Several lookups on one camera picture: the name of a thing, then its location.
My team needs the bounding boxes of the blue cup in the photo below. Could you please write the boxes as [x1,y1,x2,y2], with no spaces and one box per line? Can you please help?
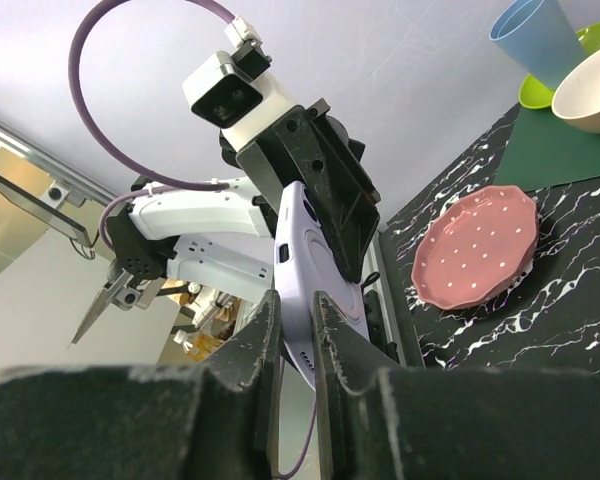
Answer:
[489,0,587,91]

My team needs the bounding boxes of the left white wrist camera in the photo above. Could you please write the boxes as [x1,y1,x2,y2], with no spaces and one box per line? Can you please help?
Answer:
[182,42,296,151]

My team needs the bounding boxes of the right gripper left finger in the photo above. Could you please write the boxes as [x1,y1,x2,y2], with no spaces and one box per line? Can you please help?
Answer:
[0,291,281,479]

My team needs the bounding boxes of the phone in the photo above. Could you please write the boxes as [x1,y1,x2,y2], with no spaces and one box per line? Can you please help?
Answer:
[274,181,369,388]

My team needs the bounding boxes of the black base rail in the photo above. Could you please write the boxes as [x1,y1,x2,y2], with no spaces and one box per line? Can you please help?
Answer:
[361,271,408,367]

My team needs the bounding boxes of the small white bowl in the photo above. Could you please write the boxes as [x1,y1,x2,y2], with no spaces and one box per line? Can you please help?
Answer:
[551,50,600,134]

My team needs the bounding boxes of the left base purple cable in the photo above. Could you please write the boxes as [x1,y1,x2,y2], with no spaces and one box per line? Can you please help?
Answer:
[274,349,319,480]

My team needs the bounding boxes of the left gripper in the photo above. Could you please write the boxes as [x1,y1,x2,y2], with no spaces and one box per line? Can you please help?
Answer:
[219,98,379,282]

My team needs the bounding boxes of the pink dotted plate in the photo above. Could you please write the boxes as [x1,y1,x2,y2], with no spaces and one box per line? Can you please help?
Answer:
[411,186,539,310]

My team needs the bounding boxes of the lime green plate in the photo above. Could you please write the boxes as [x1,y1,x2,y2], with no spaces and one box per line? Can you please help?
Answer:
[518,21,600,110]

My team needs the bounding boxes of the dark green mat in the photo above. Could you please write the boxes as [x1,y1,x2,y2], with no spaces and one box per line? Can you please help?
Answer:
[493,108,600,192]

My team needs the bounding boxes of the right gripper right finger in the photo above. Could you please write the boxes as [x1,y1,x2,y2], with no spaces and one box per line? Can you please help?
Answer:
[313,292,600,479]

